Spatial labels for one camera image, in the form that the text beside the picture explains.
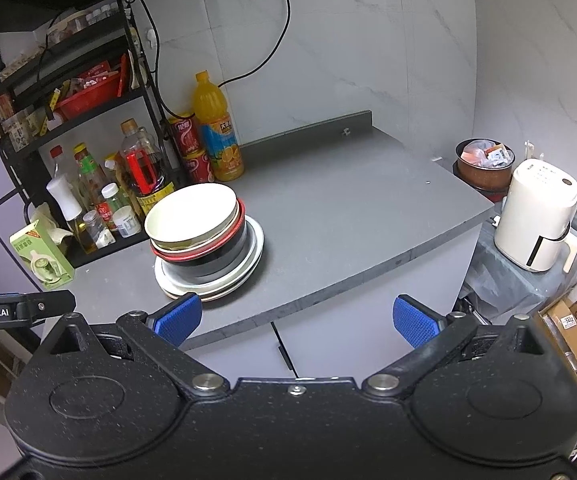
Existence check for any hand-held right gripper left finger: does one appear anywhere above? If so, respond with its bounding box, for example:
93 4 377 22
38 292 232 397

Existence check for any large bottle with red handle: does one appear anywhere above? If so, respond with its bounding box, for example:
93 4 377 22
118 119 175 216

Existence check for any dark pot with packets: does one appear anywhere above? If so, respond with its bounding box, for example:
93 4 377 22
453 138 515 192

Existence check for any clear bottle with red cap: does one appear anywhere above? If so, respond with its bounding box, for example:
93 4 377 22
48 145 70 181

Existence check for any red drink can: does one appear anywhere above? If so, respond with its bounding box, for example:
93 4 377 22
167 112 202 157
181 147 214 184

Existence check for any green carton box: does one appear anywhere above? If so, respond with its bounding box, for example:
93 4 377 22
9 219 76 291

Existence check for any yellow packet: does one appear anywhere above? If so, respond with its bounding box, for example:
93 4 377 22
46 87 64 121

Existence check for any orange juice bottle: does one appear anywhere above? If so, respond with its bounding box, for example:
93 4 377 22
192 71 245 182

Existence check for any white labelled jar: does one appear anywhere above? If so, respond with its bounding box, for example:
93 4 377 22
113 205 142 238

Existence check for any red plastic basket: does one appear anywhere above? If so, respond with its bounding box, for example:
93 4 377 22
53 72 122 121

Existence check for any black metal rack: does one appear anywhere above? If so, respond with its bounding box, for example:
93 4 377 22
0 2 189 268

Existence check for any crumpled beige cloth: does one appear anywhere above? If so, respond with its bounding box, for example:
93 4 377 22
28 202 74 246

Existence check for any large deep white plate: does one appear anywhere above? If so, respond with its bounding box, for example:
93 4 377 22
157 212 265 292

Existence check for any white air fryer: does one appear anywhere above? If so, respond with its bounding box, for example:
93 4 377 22
493 159 577 273

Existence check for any row of small jars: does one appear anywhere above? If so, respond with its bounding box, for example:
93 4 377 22
48 2 124 43

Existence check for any grey cabinet door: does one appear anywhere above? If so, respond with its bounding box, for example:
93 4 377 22
188 320 299 386
271 225 484 381

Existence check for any black power cable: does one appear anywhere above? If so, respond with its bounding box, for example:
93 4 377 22
216 0 292 88

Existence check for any cream bowl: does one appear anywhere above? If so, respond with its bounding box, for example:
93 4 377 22
144 183 239 251
149 207 243 256

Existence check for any black hanging cable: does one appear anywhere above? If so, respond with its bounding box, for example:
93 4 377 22
128 0 189 121

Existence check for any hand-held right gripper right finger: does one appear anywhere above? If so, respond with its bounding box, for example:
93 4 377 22
363 294 552 396

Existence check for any yellow cap sauce bottle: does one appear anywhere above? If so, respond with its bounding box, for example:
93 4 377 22
72 144 112 211

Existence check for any plastic covered stand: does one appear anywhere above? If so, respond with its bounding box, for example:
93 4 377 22
469 220 577 321

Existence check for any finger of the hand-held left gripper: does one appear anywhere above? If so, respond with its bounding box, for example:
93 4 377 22
23 288 77 325

